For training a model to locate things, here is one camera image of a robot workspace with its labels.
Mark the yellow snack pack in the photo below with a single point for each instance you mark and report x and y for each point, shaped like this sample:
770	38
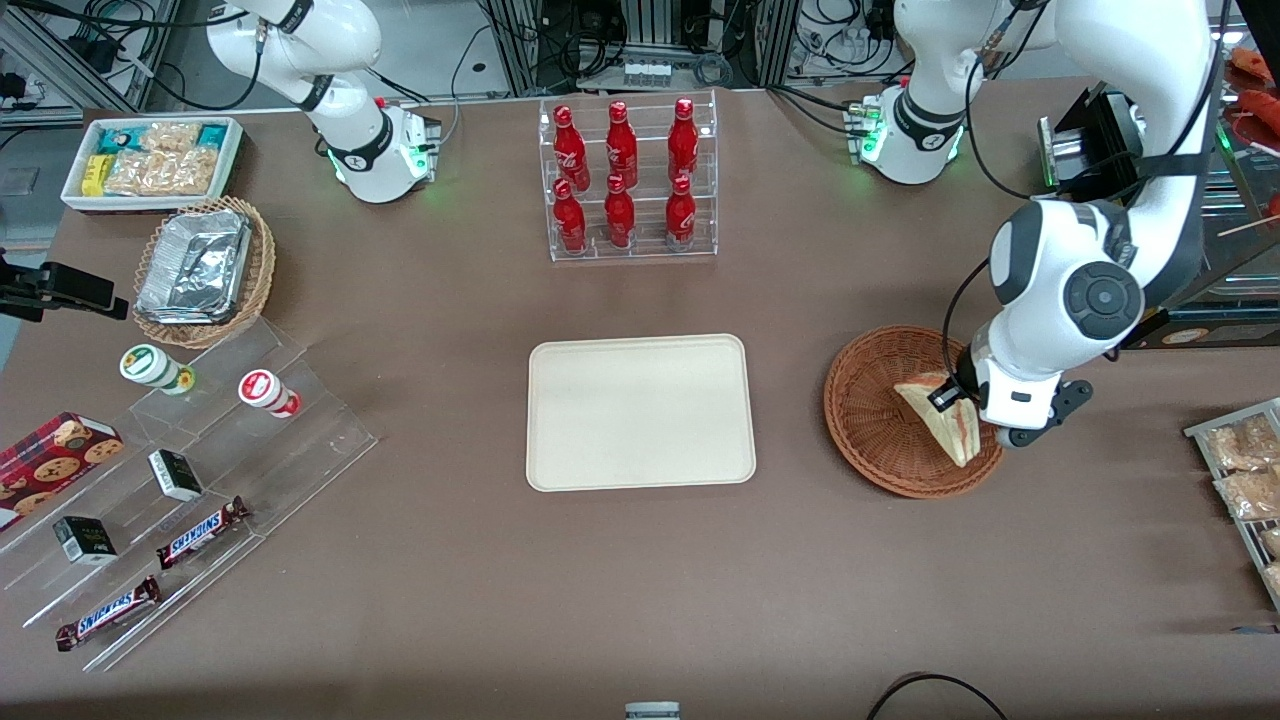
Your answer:
95	175

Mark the teal snack pack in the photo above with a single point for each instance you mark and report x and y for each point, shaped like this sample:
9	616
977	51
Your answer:
212	136
118	138

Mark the clear bag of crackers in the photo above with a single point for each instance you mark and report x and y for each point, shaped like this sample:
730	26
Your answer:
160	172
170	137

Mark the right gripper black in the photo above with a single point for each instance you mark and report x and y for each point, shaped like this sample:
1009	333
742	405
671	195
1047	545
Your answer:
40	288

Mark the Snickers chocolate bar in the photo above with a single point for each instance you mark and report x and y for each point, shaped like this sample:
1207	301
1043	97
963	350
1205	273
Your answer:
108	613
200	533

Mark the red lid cup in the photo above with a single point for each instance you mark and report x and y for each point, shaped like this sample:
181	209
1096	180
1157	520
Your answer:
262	388

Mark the dark green small box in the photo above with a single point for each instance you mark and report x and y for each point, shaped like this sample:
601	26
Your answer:
176	475
85	540

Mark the clear bag of fried snacks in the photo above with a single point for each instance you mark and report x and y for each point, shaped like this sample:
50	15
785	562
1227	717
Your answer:
1272	542
1274	582
1245	442
1250	495

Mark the brown wicker basket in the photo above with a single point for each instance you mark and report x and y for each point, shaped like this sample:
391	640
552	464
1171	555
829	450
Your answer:
870	420

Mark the chocolate chip cookie box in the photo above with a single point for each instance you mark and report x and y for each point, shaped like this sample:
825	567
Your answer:
50	460

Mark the small grey device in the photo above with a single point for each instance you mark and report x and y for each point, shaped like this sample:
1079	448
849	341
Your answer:
652	711

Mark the red cola bottle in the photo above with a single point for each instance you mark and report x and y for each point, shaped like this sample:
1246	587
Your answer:
619	215
683	140
621	145
680	215
570	150
570	220

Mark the clear acrylic bottle rack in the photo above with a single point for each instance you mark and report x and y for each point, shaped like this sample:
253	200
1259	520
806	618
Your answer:
645	245

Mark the cream rectangular tray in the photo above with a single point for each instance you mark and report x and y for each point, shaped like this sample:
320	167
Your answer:
640	410

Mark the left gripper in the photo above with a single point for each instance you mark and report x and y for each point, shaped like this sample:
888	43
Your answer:
964	385

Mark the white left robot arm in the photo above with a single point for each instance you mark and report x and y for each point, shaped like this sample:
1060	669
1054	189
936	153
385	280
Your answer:
1050	260

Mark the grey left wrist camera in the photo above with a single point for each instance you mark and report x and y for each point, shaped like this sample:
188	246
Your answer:
1070	398

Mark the white power strip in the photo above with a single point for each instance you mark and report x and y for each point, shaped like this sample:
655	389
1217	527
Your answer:
645	73

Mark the aluminium foil container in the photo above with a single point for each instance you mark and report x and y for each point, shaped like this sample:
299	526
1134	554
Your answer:
195	265

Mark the green sunflower lid cup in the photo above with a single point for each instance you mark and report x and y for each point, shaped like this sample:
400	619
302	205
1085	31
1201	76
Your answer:
145	365

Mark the triangular sandwich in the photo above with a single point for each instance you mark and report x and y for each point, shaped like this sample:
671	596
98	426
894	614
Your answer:
945	425

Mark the clear acrylic tiered shelf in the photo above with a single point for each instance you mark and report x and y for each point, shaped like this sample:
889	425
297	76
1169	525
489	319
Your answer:
280	450

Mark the black food warmer machine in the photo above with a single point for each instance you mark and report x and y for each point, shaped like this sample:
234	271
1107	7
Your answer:
1230	270

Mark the light wicker basket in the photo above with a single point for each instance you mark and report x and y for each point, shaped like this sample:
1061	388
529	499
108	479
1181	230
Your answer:
262	270

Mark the white snack bin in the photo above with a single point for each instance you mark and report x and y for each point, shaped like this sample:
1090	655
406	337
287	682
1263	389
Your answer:
75	195

